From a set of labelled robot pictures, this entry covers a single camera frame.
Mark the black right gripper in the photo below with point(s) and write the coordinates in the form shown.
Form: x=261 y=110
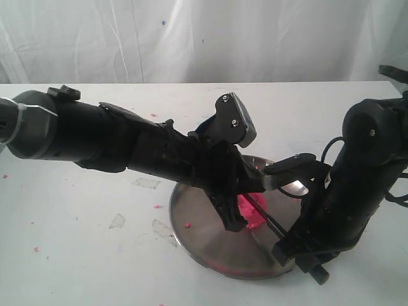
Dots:
x=333 y=220

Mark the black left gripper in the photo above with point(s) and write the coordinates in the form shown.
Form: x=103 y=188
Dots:
x=161 y=151

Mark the pink putty lump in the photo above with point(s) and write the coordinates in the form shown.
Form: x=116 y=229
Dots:
x=248 y=212

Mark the black knife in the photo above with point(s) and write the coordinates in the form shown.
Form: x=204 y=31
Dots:
x=269 y=220

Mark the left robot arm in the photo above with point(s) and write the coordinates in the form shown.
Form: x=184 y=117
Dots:
x=56 y=125

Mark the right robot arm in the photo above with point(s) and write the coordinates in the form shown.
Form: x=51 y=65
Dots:
x=375 y=132

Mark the round steel plate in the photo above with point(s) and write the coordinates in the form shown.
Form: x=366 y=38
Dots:
x=246 y=254

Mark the white backdrop sheet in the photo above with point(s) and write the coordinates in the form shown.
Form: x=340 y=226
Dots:
x=200 y=41

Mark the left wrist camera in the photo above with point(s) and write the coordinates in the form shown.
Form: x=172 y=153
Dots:
x=232 y=121

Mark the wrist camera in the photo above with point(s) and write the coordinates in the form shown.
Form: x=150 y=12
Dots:
x=232 y=121
x=301 y=167

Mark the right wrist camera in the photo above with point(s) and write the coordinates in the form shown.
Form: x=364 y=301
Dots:
x=301 y=167

